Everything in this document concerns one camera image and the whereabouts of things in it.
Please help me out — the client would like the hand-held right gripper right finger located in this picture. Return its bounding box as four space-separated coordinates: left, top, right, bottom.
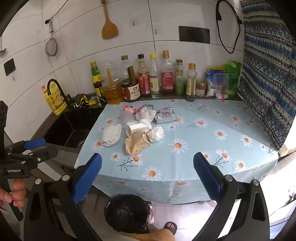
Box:
193 152 270 241

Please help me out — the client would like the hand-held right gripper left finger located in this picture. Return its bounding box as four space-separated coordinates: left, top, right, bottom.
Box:
23 152 103 241

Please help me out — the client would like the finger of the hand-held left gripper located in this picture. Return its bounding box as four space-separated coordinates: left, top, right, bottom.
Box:
5 138 47 154
9 145 59 168

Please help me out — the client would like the white plastic bag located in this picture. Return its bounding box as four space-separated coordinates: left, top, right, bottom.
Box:
101 123 122 147

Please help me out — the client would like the black bagged trash bin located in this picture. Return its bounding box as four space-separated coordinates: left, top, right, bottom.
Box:
104 195 153 234

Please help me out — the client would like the brown paper bag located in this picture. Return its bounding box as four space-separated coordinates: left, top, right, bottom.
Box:
124 132 151 155

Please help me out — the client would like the white tissue ball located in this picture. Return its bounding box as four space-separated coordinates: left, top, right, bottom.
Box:
147 126 164 142

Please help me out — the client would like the white paper cup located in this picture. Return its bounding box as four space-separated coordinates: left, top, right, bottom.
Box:
125 123 149 136

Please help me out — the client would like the clear plastic cup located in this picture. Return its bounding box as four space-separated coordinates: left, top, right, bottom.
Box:
119 110 137 125

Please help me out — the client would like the silver foil packet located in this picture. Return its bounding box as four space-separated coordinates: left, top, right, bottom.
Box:
154 107 177 124

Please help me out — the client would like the person's left hand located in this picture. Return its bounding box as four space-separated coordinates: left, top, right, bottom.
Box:
0 179 27 211

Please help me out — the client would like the blue daisy print tablecloth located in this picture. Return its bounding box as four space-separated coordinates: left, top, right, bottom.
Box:
74 99 280 205

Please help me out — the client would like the black kitchen sink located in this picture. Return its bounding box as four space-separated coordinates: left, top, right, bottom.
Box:
43 107 107 151

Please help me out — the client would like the yellow dish soap bottle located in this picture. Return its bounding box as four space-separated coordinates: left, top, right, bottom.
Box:
42 83 68 116

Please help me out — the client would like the black faucet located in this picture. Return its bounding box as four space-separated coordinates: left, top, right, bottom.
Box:
47 79 74 107

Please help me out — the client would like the person's foot in sandal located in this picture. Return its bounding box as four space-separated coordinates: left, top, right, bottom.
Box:
163 221 178 235

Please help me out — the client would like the brown trouser leg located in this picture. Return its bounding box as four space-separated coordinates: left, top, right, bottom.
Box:
125 228 175 241

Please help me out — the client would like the small glass jar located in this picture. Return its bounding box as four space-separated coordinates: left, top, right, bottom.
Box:
196 80 207 97

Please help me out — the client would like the clear cooking oil jug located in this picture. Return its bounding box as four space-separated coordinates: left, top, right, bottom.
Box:
102 64 125 105

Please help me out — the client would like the dark bottle with green label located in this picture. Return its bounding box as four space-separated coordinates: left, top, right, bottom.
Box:
90 61 104 97

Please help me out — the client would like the pale bottle with orange cap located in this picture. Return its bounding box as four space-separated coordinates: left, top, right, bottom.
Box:
185 63 197 102

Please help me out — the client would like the white and blue seasoning bag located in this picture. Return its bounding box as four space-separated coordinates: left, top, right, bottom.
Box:
205 70 229 100

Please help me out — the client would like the large dark soy sauce jug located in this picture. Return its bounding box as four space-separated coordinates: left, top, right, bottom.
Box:
120 55 140 103

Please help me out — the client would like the metal mesh strainer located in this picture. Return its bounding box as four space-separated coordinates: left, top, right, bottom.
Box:
45 20 59 57

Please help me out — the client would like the green sauce bottle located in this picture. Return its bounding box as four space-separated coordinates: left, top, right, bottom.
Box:
174 59 186 96

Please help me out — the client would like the green seasoning bag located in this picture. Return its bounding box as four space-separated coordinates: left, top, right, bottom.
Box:
224 61 242 97

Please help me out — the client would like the clear bottle with red label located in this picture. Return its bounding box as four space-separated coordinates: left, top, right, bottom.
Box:
161 50 175 96

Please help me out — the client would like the clear bottle with yellow cap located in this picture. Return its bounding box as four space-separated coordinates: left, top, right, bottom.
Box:
149 53 162 99

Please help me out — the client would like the dark bottle with red label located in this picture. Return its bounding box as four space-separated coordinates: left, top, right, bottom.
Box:
137 54 151 98

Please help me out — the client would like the wooden spatula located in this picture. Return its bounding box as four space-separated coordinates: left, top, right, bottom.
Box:
101 0 119 39

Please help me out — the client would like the small black wall switch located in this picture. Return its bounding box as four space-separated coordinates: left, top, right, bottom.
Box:
3 58 16 76

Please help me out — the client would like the black hanging cable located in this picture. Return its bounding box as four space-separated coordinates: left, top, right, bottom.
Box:
216 0 243 54

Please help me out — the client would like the black wall socket panel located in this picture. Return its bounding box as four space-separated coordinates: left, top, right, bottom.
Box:
179 26 210 44

